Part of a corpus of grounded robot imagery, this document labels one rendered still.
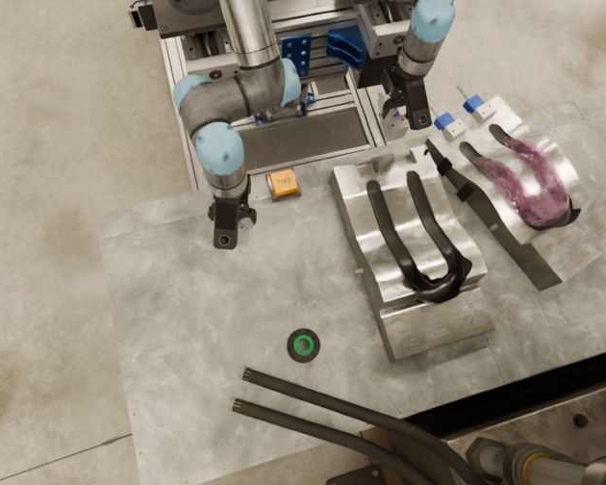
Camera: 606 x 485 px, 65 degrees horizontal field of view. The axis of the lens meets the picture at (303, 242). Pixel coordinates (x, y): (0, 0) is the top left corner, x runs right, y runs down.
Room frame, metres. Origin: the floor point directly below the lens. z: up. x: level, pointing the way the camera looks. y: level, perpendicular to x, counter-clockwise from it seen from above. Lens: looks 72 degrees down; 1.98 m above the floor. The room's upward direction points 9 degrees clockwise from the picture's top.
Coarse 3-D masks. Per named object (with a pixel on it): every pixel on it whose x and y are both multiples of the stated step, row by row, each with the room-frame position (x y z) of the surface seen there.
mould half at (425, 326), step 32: (384, 160) 0.62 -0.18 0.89; (352, 192) 0.52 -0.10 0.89; (384, 192) 0.53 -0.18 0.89; (352, 224) 0.43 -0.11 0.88; (416, 224) 0.46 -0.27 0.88; (448, 224) 0.47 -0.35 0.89; (384, 256) 0.35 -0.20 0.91; (416, 256) 0.36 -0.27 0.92; (480, 256) 0.38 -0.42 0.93; (384, 288) 0.27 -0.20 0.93; (384, 320) 0.21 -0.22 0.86; (416, 320) 0.22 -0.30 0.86; (448, 320) 0.24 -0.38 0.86; (480, 320) 0.25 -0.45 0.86; (416, 352) 0.15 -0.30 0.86
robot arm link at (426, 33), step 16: (432, 0) 0.73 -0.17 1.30; (448, 0) 0.74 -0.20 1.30; (416, 16) 0.70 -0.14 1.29; (432, 16) 0.69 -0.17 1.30; (448, 16) 0.70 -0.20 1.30; (416, 32) 0.69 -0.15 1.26; (432, 32) 0.68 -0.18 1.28; (448, 32) 0.70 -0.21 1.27; (416, 48) 0.68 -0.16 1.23; (432, 48) 0.68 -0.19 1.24
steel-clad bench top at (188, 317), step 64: (576, 128) 0.88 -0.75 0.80; (192, 192) 0.48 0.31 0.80; (256, 192) 0.51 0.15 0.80; (320, 192) 0.54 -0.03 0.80; (448, 192) 0.60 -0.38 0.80; (128, 256) 0.28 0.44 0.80; (192, 256) 0.31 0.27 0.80; (256, 256) 0.34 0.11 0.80; (320, 256) 0.36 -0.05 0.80; (128, 320) 0.12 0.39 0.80; (192, 320) 0.15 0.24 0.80; (256, 320) 0.17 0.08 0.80; (320, 320) 0.20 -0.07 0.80; (512, 320) 0.27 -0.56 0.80; (576, 320) 0.30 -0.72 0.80; (128, 384) -0.02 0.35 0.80; (192, 384) 0.00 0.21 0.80; (320, 384) 0.05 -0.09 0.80; (384, 384) 0.07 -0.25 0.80; (448, 384) 0.09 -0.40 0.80; (192, 448) -0.14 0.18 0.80; (256, 448) -0.12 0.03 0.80
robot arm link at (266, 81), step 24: (240, 0) 0.58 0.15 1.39; (264, 0) 0.60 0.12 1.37; (240, 24) 0.56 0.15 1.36; (264, 24) 0.57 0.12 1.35; (240, 48) 0.54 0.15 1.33; (264, 48) 0.54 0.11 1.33; (240, 72) 0.53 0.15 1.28; (264, 72) 0.52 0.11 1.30; (288, 72) 0.54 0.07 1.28; (264, 96) 0.49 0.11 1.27; (288, 96) 0.51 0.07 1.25
